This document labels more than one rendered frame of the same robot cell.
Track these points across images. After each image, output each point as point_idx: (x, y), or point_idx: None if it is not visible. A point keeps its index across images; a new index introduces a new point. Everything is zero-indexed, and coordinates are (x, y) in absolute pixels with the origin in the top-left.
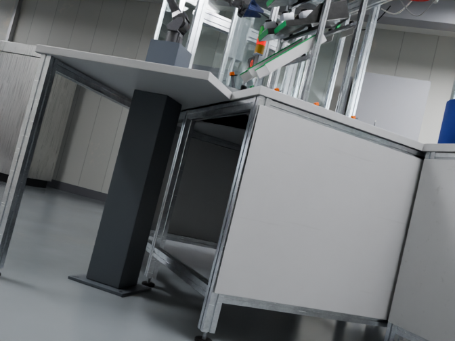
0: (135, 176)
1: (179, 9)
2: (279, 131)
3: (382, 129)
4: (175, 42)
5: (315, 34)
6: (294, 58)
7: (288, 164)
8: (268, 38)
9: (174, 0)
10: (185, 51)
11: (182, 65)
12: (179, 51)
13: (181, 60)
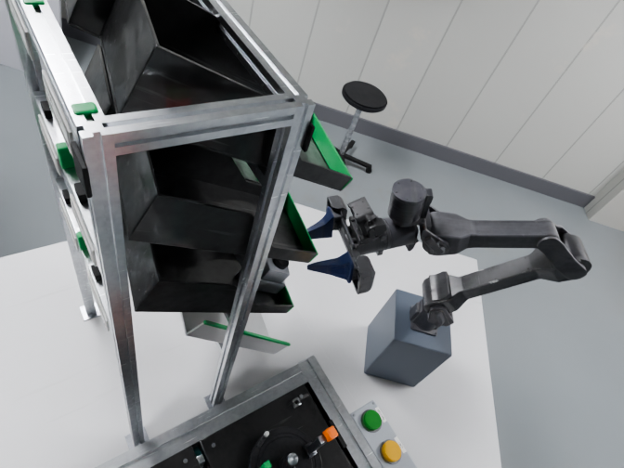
0: None
1: (466, 284)
2: None
3: (43, 247)
4: (404, 291)
5: (137, 310)
6: None
7: None
8: (266, 294)
9: (481, 269)
10: (393, 317)
11: (383, 330)
12: (391, 298)
13: (385, 319)
